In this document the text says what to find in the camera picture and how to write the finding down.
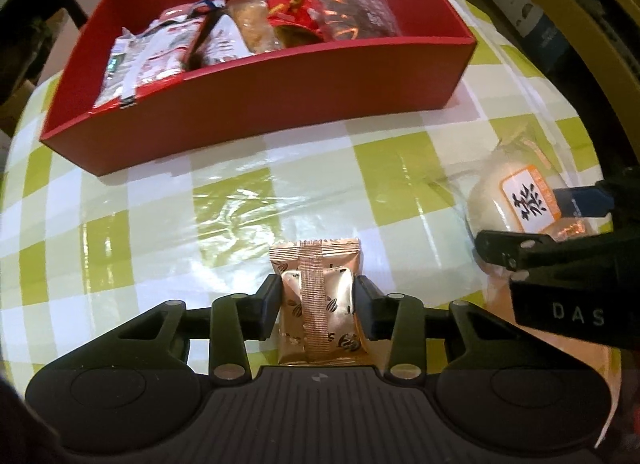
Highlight red cardboard box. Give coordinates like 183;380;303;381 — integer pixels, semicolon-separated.
40;0;476;177

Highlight round bun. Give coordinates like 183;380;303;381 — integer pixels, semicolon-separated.
430;114;616;305

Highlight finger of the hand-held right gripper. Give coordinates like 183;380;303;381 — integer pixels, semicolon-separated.
554;176;623;219
475;229;619;273

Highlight small clear cake packet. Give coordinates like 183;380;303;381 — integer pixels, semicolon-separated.
227;0;283;54

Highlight white blue box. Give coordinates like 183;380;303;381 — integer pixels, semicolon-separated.
487;0;571;64

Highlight green checked tablecloth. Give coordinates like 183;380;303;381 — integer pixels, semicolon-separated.
0;0;622;464

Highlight small rose gold packet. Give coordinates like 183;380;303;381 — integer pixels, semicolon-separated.
269;238;362;366

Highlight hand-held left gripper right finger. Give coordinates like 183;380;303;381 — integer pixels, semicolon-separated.
353;276;523;387

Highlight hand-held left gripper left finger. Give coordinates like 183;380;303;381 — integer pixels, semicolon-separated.
117;274;284;387

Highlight white packet with dark picture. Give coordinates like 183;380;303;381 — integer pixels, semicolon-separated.
187;8;251;69

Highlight red snack packet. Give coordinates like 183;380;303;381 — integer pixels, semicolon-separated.
265;0;321;29

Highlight long white snack packet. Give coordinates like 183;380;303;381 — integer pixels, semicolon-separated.
95;4;201;109

